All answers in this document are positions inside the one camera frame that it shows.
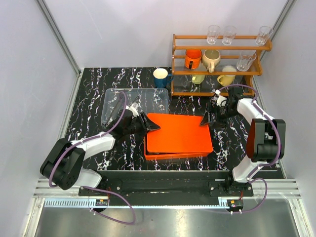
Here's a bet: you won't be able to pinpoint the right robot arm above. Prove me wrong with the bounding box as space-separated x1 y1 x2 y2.
200 84 286 196

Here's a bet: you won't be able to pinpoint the beige mug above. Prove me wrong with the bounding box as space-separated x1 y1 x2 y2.
201 49 221 73

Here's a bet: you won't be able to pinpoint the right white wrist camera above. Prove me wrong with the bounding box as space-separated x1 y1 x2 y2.
215 90 227 107

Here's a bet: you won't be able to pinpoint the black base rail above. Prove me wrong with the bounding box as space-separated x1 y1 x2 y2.
78 170 254 207

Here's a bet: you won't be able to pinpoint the wooden dish rack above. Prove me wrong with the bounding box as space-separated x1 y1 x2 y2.
171 34 273 96

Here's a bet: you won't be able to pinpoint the clear glass lower shelf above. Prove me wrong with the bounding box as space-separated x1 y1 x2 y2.
237 50 257 72

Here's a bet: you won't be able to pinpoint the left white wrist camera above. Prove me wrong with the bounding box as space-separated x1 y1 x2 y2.
126 103 139 118

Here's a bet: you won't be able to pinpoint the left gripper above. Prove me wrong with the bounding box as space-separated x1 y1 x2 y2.
124 112 160 138

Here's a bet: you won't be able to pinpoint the pale yellow cup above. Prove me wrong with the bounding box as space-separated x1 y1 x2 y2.
192 75 206 84

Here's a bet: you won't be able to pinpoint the blue mug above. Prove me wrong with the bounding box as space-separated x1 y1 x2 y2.
153 68 173 88

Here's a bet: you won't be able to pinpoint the clear plastic tray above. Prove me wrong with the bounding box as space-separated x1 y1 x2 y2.
105 88 169 114

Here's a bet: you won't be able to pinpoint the clear glass far left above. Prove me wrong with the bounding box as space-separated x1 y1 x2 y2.
206 25 221 45

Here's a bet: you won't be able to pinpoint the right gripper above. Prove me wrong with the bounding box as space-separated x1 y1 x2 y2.
199 102 239 130

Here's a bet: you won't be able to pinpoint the clear glass middle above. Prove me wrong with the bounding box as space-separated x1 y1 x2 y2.
222 26 237 45

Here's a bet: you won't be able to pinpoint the orange mug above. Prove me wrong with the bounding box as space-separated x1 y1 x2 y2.
185 49 202 70

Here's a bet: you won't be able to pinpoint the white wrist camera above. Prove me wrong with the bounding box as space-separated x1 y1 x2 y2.
215 90 227 107
126 103 139 118

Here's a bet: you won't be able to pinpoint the orange compartment cookie box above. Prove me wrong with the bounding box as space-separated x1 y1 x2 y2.
144 132 213 160

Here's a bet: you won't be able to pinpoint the yellow mug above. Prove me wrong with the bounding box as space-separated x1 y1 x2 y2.
217 66 237 86

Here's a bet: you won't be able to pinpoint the purple cable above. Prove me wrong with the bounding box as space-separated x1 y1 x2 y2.
48 90 137 225
202 84 282 214

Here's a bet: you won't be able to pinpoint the clear glass right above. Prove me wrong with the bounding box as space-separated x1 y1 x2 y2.
256 26 274 46

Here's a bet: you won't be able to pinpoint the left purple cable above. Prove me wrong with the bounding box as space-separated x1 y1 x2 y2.
48 90 137 225

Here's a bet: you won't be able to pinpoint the clear glass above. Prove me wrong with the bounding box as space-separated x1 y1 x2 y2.
206 25 221 45
222 26 237 45
256 26 274 46

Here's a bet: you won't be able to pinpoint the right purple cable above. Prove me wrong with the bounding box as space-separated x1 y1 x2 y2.
202 84 282 214

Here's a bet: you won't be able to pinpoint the black metal tongs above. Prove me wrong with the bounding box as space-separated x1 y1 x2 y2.
101 94 140 126

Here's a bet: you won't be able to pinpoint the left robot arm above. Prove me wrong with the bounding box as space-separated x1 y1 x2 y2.
40 110 160 196

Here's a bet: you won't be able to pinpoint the orange box lid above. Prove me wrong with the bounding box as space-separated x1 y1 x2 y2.
146 113 213 154

